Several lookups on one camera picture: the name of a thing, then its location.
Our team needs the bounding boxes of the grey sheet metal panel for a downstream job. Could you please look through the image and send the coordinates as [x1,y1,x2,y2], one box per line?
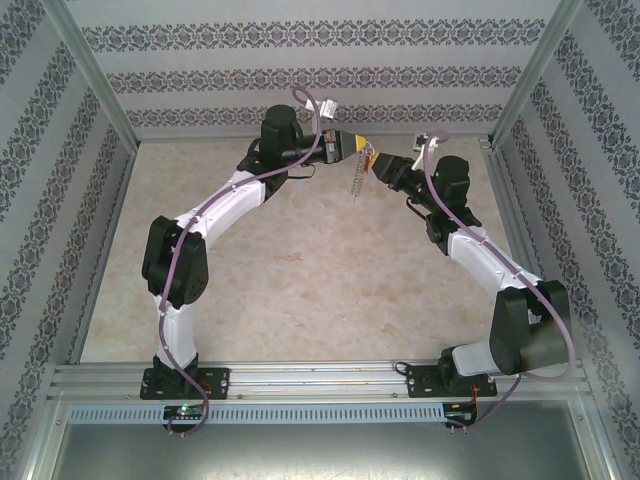
[49,399,616,480]

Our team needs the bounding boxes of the aluminium side rail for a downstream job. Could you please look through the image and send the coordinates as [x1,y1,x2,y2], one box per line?
[479,137,586,366]
[69,142,139,364]

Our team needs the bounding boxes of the aluminium rail along wall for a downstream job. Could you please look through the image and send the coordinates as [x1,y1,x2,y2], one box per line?
[134,130,494,144]

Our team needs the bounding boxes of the aluminium frame post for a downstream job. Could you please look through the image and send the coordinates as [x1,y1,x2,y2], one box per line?
[489,0,584,146]
[42,0,139,146]

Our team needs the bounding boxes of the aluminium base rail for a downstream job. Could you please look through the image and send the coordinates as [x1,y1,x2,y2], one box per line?
[49,359,586,401]

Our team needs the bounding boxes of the grey slotted cable duct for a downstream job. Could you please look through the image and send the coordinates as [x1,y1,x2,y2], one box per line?
[67,403,446,425]

